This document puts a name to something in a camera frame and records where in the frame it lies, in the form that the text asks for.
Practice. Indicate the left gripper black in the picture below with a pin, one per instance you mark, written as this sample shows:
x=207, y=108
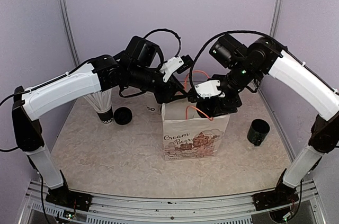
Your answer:
x=167, y=94

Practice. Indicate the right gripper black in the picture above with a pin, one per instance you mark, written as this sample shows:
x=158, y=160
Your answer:
x=226, y=106

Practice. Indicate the white paper takeout bag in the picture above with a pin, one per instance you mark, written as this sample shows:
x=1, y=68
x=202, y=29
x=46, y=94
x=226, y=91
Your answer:
x=190, y=132

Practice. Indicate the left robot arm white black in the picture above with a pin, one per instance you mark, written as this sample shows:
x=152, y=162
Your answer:
x=141, y=65

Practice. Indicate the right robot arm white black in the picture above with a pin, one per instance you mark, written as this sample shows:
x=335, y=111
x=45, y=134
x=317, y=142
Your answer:
x=249, y=55

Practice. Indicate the stack of white paper cups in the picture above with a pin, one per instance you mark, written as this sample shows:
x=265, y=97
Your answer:
x=151, y=103

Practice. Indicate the dark green mug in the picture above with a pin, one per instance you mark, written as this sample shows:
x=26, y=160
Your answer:
x=258, y=131

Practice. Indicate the cup holding white straws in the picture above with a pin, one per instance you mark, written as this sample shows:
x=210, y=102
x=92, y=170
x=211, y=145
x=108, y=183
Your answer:
x=101, y=102

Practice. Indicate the right aluminium corner post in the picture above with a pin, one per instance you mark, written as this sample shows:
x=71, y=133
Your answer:
x=275, y=18

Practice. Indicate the aluminium corner post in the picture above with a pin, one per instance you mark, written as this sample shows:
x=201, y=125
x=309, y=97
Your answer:
x=275, y=18
x=68, y=32

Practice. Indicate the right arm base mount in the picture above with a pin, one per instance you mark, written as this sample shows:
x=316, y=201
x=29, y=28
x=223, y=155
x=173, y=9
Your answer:
x=279, y=196

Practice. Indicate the aluminium front rail frame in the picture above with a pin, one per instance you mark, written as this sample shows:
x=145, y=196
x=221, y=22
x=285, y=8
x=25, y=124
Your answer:
x=105, y=208

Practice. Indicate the left aluminium corner post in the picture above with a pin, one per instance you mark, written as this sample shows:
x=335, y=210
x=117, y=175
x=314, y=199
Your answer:
x=68, y=32

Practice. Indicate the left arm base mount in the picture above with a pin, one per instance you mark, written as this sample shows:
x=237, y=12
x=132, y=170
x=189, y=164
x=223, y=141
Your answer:
x=65, y=197

